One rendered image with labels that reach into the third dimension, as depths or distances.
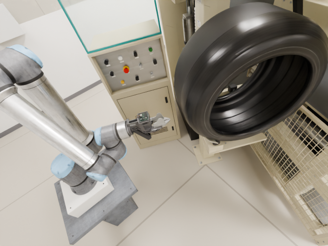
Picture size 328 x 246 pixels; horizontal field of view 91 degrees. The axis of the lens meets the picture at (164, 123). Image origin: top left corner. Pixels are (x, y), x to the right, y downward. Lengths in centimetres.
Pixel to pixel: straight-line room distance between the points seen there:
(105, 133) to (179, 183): 119
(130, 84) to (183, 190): 117
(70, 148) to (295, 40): 92
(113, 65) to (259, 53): 106
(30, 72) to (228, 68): 78
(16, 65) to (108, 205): 94
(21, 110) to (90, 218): 81
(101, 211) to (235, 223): 113
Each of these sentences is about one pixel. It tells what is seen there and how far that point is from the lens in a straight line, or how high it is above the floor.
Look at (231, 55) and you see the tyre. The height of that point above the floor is 143.
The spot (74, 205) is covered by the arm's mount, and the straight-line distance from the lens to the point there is 128.
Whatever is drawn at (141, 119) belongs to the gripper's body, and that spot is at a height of 117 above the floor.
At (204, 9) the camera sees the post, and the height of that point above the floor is 146.
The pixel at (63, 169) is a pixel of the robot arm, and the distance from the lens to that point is 110.
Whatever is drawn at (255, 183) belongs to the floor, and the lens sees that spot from 189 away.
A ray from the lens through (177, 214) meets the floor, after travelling 174.
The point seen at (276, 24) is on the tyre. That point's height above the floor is 148.
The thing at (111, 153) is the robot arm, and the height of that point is 104.
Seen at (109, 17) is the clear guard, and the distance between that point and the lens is 126.
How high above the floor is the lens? 170
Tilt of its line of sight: 48 degrees down
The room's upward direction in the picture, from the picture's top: 16 degrees counter-clockwise
